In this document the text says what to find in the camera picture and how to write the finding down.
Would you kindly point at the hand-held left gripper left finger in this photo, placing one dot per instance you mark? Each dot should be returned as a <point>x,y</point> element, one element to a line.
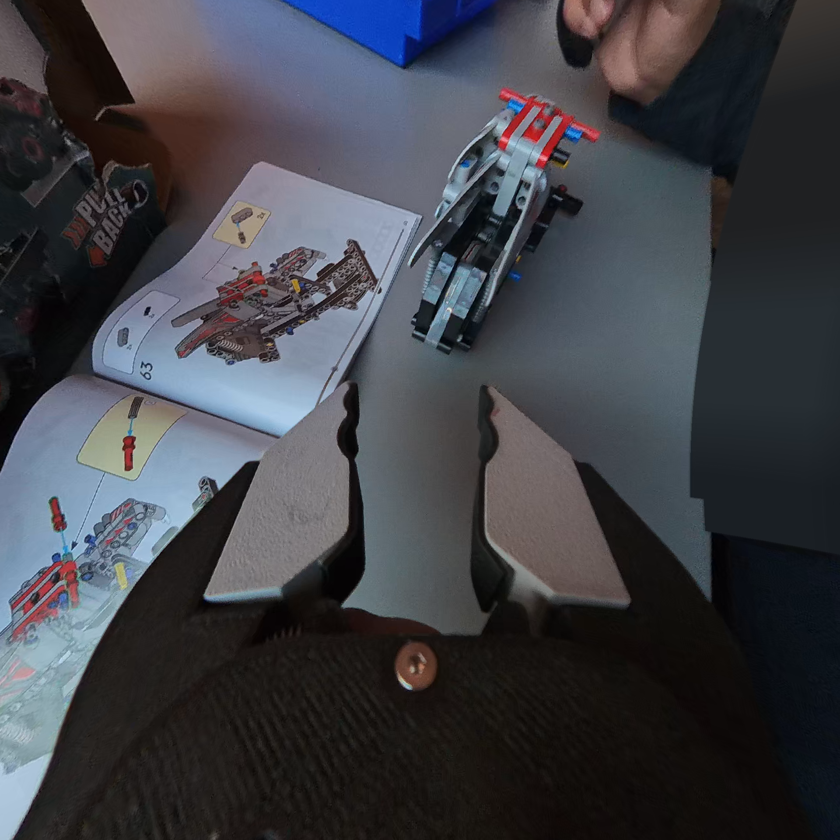
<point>289,518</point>

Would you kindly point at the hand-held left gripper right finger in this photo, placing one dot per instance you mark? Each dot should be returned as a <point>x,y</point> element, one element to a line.
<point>548,518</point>

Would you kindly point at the grey red lego truck model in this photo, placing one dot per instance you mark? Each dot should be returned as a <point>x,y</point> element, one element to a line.
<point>505,197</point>

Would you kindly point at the person's right forearm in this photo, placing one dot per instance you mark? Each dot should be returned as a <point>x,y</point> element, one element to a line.
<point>695,118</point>

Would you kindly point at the lego instruction booklet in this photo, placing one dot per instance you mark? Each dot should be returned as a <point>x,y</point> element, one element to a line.
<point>275,328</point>

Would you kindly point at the dark lego set box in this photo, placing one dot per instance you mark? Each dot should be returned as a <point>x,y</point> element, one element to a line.
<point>79,223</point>

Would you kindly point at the person's right hand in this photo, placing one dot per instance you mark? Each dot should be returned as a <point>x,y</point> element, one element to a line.
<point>649,39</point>

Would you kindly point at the person's leg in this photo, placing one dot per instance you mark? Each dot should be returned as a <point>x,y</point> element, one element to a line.
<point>781,689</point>

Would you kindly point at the brown cardboard box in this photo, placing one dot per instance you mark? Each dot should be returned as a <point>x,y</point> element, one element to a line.
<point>79,72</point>

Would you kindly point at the blue plastic bin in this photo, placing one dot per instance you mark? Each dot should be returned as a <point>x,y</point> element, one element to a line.
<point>407,26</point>

